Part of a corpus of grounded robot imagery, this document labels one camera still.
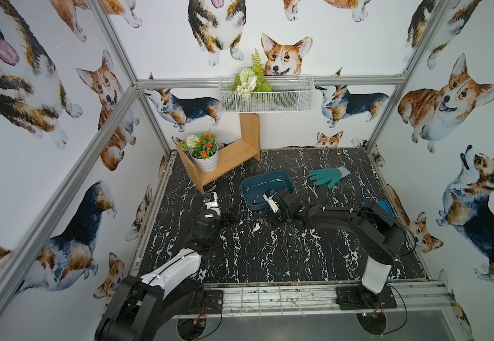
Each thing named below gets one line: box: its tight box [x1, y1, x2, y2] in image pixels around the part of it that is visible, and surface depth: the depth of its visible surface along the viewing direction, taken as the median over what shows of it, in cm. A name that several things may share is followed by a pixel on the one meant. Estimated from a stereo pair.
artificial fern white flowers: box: [229, 49, 272, 100], surface depth 82 cm
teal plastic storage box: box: [240, 169, 295, 210], surface depth 108 cm
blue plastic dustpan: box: [375, 200, 396, 219], surface depth 101 cm
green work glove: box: [308, 164, 351, 190], surface depth 112 cm
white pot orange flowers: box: [176, 130, 219, 173], surface depth 97 cm
